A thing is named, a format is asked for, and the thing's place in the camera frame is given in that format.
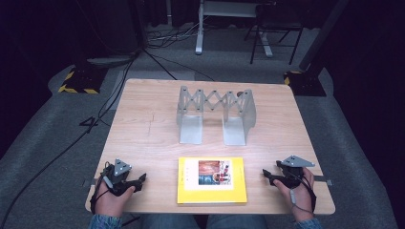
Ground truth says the bundle of floor cables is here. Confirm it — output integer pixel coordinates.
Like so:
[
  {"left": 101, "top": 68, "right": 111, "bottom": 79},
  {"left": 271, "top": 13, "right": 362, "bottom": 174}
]
[{"left": 146, "top": 21, "right": 206, "bottom": 50}]

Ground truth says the dark slanted stand pole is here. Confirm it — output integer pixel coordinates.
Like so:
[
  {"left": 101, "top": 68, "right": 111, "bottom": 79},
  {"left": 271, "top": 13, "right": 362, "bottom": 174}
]
[{"left": 298, "top": 0, "right": 351, "bottom": 73}]

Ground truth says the dark upright stand pole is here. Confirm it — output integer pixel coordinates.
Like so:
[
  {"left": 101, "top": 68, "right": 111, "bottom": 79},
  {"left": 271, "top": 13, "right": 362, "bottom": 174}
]
[{"left": 127, "top": 0, "right": 149, "bottom": 56}]

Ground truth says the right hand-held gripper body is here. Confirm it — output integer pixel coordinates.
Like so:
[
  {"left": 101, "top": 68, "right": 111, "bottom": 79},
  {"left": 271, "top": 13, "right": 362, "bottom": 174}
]
[{"left": 275, "top": 155, "right": 316, "bottom": 189}]

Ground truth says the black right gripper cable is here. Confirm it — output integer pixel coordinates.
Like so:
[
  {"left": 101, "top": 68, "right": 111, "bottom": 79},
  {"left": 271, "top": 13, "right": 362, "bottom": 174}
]
[{"left": 288, "top": 173, "right": 318, "bottom": 216}]

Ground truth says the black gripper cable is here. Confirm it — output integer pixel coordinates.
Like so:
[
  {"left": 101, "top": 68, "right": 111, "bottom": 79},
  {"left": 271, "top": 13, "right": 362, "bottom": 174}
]
[
  {"left": 288, "top": 173, "right": 318, "bottom": 216},
  {"left": 89, "top": 162, "right": 113, "bottom": 215}
]

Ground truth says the black yellow striped stand base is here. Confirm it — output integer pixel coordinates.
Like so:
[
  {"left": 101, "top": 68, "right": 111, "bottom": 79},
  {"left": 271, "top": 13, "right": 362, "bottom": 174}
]
[
  {"left": 283, "top": 70, "right": 328, "bottom": 97},
  {"left": 57, "top": 64, "right": 109, "bottom": 95}
]

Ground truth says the grey metal table bracket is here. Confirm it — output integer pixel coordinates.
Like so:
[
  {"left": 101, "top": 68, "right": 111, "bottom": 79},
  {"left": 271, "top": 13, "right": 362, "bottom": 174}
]
[{"left": 312, "top": 175, "right": 334, "bottom": 187}]

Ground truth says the grey metal expandable book stand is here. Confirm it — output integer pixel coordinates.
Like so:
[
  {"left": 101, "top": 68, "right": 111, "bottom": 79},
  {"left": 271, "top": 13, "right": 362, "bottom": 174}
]
[{"left": 176, "top": 85, "right": 258, "bottom": 147}]

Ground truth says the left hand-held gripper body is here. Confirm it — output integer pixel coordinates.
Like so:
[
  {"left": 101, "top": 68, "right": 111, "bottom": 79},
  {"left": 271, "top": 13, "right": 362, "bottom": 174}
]
[{"left": 100, "top": 157, "right": 137, "bottom": 197}]

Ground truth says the black chair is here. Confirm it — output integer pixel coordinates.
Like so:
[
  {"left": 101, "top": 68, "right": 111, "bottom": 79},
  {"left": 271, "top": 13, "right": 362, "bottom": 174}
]
[{"left": 244, "top": 2, "right": 306, "bottom": 66}]

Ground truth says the yellow book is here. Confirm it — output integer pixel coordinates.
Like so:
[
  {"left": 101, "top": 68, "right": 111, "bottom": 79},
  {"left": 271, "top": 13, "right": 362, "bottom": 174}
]
[{"left": 176, "top": 156, "right": 248, "bottom": 205}]

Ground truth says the long black floor cable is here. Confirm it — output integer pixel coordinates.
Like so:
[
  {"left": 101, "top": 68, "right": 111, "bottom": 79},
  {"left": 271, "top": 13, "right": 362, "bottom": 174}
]
[{"left": 0, "top": 51, "right": 142, "bottom": 225}]

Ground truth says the person's right hand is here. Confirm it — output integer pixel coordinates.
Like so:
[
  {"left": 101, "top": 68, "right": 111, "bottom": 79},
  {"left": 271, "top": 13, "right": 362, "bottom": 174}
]
[{"left": 273, "top": 167, "right": 317, "bottom": 223}]

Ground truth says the person's left hand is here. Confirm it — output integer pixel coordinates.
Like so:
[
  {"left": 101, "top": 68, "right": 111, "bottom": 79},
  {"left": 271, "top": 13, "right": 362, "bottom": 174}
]
[{"left": 94, "top": 181, "right": 137, "bottom": 219}]

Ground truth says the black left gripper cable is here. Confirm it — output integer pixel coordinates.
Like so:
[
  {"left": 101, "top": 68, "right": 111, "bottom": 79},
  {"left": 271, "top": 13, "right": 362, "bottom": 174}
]
[{"left": 89, "top": 162, "right": 113, "bottom": 215}]

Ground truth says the white desk frame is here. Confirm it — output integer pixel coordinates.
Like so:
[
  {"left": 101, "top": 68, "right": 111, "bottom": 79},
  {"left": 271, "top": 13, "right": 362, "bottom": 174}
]
[{"left": 195, "top": 0, "right": 275, "bottom": 58}]

